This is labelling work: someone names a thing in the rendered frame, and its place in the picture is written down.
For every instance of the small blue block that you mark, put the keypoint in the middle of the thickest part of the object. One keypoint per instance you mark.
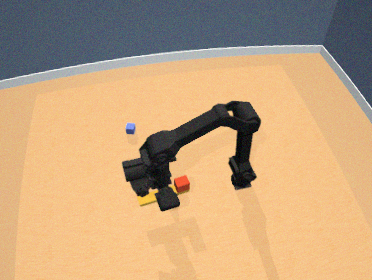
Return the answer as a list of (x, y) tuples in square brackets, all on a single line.
[(130, 128)]

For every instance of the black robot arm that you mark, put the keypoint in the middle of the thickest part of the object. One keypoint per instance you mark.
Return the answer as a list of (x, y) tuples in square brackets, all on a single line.
[(161, 148)]

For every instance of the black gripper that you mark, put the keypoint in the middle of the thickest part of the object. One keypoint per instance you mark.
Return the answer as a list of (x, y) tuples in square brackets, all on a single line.
[(166, 198)]

